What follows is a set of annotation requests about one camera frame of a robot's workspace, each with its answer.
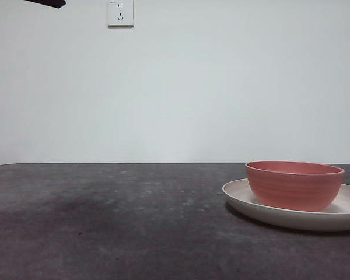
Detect red ribbed bowl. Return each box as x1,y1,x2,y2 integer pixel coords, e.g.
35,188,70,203
244,160,345,213

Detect white round plate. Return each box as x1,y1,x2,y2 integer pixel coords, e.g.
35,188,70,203
221,178,350,233

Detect white wall power outlet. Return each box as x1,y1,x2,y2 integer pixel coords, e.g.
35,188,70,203
107,0,135,29

